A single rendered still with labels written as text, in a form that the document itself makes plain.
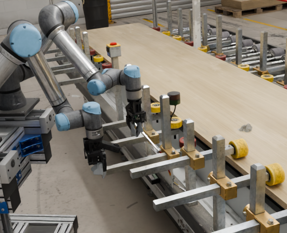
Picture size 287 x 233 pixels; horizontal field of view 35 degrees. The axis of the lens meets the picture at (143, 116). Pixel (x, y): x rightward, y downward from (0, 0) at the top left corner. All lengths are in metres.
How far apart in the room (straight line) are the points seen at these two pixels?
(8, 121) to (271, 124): 1.35
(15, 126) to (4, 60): 0.73
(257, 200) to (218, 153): 0.26
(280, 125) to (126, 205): 1.45
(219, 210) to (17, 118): 1.17
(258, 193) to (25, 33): 0.99
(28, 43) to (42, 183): 2.19
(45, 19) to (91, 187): 1.82
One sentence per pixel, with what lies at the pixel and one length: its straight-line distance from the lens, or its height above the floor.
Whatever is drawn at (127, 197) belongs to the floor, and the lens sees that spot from 3.44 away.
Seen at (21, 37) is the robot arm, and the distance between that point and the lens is 1.74.
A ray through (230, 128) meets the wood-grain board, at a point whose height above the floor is 0.90.
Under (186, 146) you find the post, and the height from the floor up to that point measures 1.00.
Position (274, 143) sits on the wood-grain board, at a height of 0.90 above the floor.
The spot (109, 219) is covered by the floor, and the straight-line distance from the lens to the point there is 3.24.
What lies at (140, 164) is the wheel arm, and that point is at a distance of 2.11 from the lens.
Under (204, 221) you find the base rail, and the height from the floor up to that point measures 0.70.
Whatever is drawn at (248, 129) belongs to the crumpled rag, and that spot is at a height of 0.91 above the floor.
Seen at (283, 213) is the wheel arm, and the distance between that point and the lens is 1.58.
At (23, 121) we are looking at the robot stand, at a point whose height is 0.97.
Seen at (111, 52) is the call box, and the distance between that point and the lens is 2.72.
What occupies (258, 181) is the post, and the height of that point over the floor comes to 1.09.
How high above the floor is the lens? 1.85
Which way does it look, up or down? 23 degrees down
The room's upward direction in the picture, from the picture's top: 4 degrees counter-clockwise
